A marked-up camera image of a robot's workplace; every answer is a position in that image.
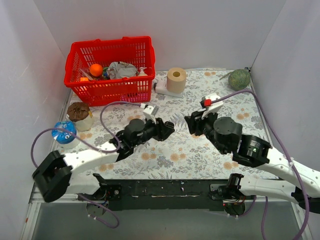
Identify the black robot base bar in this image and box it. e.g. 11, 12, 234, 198
85, 173, 254, 216

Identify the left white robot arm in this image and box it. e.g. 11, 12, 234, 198
32, 118, 175, 203

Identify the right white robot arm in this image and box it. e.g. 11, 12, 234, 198
184, 111, 320, 214

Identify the white lotion bottle lying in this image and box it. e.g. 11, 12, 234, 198
153, 79, 183, 98

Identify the brown toilet paper roll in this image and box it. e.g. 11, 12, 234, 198
166, 67, 187, 94

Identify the white pump bottle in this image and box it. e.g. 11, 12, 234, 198
137, 67, 148, 77

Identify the green melon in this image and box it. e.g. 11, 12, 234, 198
220, 69, 251, 91

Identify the crumpled silver snack bag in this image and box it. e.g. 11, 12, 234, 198
107, 61, 138, 80

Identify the floral patterned table mat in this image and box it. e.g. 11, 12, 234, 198
48, 69, 278, 181

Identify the red plastic shopping basket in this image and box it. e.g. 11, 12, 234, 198
64, 36, 156, 107

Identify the brown-lid white jar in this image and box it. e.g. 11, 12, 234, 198
66, 102, 94, 132

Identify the orange fruit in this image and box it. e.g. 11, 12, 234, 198
89, 63, 103, 77

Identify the small orange block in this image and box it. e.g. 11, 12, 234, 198
80, 77, 89, 82

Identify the clear plastic packet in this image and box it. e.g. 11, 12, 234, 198
78, 68, 95, 81

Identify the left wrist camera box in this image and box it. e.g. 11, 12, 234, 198
143, 104, 159, 124

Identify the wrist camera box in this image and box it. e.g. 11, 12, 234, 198
200, 92, 224, 120
143, 104, 159, 124

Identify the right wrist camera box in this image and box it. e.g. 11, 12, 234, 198
200, 92, 224, 120

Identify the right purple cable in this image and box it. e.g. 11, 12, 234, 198
212, 89, 311, 240

